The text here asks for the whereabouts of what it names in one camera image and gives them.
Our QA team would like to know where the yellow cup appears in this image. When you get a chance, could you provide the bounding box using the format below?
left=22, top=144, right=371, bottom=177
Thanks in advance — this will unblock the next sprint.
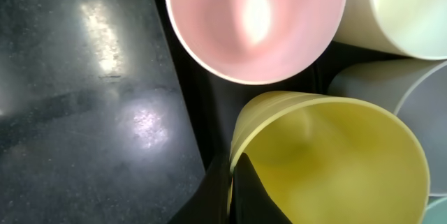
left=228, top=90, right=430, bottom=224

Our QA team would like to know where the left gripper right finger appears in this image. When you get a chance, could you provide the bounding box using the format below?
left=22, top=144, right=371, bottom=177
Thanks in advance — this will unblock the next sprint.
left=230, top=152, right=294, bottom=224

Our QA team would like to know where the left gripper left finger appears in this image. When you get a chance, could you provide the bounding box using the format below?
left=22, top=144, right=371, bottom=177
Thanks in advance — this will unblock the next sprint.
left=167, top=156, right=233, bottom=224

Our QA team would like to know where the pink cup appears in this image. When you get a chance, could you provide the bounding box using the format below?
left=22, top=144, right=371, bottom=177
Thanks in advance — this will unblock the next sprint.
left=163, top=0, right=348, bottom=86

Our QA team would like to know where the grey cup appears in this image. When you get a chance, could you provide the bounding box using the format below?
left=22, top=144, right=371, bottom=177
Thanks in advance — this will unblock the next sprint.
left=327, top=59, right=447, bottom=197

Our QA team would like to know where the black tray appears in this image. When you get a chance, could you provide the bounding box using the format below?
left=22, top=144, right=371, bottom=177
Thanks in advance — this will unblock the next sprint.
left=149, top=0, right=408, bottom=183

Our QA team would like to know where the white cup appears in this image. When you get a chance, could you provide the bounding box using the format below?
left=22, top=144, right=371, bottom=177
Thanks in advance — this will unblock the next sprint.
left=333, top=0, right=447, bottom=61

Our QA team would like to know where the green cup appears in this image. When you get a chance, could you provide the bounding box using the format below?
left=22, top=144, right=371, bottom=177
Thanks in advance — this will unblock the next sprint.
left=421, top=195, right=447, bottom=224

